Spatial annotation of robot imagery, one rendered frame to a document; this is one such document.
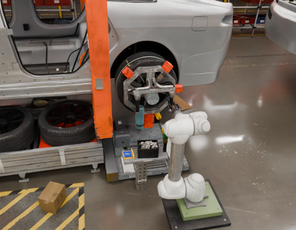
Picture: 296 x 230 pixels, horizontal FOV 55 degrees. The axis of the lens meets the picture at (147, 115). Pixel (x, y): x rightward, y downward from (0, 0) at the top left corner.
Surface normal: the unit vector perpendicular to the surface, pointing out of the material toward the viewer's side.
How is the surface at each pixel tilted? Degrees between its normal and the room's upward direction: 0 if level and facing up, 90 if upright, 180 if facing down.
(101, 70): 90
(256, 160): 0
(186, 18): 90
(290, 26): 86
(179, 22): 90
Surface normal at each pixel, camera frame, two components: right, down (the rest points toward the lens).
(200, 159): 0.04, -0.83
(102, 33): 0.22, 0.55
